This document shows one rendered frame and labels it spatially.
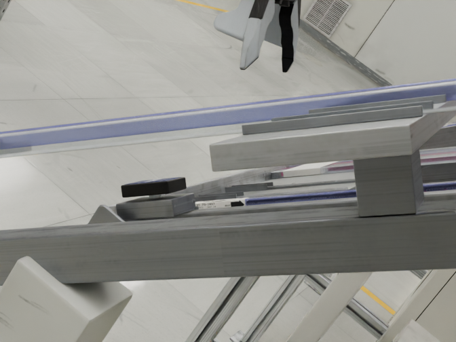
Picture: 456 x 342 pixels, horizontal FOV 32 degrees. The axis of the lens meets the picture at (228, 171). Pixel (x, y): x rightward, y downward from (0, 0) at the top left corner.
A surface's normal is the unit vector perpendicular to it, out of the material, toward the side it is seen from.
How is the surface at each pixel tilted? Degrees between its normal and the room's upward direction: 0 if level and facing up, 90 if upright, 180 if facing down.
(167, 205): 90
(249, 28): 79
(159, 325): 0
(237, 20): 61
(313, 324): 90
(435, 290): 90
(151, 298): 0
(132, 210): 90
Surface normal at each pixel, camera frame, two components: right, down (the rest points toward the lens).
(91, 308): 0.54, -0.79
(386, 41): -0.38, 0.09
